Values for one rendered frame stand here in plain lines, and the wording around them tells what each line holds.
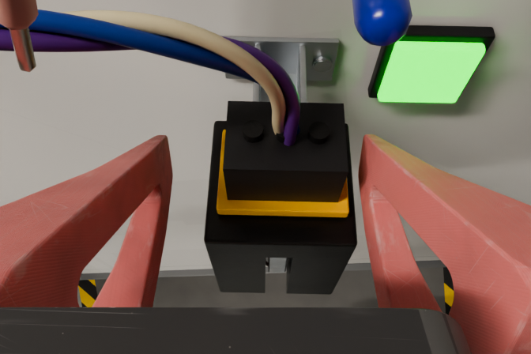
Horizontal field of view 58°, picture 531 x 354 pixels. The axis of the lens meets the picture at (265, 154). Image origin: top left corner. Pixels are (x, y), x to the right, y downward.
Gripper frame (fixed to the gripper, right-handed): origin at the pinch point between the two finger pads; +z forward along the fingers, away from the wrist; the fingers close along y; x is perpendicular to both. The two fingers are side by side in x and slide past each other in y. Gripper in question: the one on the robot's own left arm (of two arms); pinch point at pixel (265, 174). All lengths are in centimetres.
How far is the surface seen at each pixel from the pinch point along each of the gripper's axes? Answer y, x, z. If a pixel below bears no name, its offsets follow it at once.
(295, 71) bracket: -1.2, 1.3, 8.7
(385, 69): -4.9, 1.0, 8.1
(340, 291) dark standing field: -22, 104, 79
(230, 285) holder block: 1.2, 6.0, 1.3
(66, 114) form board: 9.9, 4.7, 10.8
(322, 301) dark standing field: -17, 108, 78
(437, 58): -6.5, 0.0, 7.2
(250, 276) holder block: 0.5, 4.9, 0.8
